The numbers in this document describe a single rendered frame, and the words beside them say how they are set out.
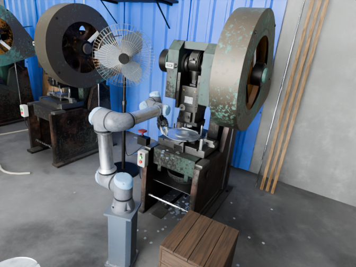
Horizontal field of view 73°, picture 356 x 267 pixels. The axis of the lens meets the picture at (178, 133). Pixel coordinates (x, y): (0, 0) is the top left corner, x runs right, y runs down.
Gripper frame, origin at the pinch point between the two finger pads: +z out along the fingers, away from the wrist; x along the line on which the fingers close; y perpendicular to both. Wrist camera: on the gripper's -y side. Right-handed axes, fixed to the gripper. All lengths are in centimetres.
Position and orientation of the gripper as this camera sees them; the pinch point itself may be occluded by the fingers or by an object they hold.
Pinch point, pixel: (165, 133)
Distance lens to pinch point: 194.0
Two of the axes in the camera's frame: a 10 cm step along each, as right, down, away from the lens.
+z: 2.2, 8.7, 4.3
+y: 2.8, 3.7, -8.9
